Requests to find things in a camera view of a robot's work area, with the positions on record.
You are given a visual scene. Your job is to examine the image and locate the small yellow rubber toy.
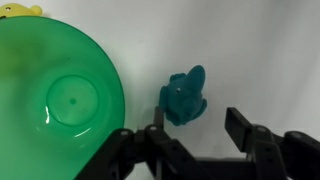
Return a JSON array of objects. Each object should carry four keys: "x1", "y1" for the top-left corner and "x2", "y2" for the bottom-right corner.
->
[{"x1": 0, "y1": 2, "x2": 44, "y2": 20}]

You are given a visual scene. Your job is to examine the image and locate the green plastic bowl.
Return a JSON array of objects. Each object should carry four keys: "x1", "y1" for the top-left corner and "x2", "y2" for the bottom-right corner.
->
[{"x1": 0, "y1": 15, "x2": 127, "y2": 180}]

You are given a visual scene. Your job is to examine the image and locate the teal blue frog figure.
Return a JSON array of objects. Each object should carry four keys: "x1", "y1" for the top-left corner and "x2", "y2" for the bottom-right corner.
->
[{"x1": 158, "y1": 64, "x2": 208, "y2": 127}]

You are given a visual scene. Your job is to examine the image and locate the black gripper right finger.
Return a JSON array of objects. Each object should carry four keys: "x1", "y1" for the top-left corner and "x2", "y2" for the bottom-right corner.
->
[{"x1": 224, "y1": 106, "x2": 320, "y2": 180}]

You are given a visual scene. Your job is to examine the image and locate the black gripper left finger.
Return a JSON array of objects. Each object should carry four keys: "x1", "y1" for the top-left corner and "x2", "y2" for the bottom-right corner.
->
[{"x1": 75, "y1": 105, "x2": 215, "y2": 180}]

